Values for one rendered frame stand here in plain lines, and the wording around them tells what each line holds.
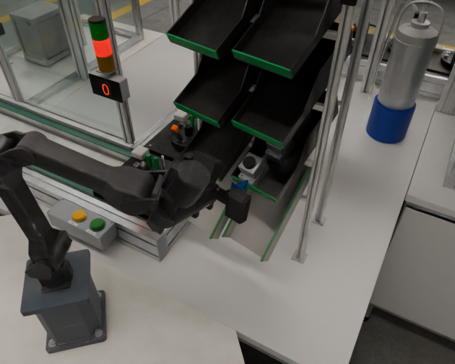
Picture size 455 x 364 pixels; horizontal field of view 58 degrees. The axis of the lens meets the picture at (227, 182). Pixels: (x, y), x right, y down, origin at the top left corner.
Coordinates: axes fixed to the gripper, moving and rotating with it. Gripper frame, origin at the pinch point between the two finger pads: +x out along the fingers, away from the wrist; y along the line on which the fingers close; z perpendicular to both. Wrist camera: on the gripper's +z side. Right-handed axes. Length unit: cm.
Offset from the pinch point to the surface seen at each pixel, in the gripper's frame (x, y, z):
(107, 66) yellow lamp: 19, 61, 2
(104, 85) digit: 19, 63, -4
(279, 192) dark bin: 14.0, -6.0, -5.8
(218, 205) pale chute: 18.4, 12.6, -21.9
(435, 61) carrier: 156, -1, 5
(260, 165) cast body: 13.8, 0.1, -1.5
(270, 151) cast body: 19.4, 1.3, 0.0
